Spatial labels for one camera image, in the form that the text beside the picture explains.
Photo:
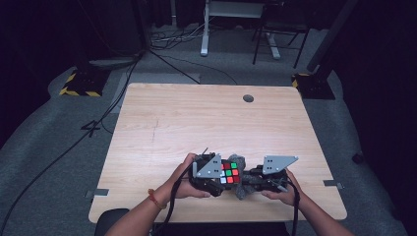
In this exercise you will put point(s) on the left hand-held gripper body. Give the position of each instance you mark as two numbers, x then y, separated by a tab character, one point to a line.
209	168

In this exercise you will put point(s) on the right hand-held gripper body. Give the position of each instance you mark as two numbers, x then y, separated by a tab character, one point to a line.
273	164

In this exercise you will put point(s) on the grey fluffy cloth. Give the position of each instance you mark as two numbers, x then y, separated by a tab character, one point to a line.
242	194

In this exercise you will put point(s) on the multicoloured puzzle cube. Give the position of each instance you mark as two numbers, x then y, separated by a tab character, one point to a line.
231	172

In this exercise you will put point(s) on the person's left hand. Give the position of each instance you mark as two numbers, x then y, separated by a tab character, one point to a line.
182	188

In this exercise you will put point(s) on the person's right hand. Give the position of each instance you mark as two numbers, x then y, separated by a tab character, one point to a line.
291	196

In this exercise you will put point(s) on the person's black clothing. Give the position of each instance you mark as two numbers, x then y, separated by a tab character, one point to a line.
223	230

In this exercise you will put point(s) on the grey tape strip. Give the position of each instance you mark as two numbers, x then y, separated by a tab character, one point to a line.
332	184
100	192

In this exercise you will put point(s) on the grey round table grommet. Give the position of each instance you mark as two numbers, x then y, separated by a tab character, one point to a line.
248	98

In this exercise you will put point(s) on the small black floor object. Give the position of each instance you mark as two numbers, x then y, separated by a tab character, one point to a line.
358	158

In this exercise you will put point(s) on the black yellow striped stand base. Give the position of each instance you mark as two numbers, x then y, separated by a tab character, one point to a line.
314	87
85	83

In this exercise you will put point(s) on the black metal chair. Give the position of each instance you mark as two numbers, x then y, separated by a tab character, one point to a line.
285	19

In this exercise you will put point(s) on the grey flat stand foot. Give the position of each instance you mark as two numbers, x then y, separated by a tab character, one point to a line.
111	62

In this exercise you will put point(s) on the white desk frame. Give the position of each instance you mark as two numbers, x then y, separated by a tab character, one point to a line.
205	39

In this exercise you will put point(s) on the grey slanted metal post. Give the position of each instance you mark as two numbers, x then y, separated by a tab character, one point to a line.
331	32

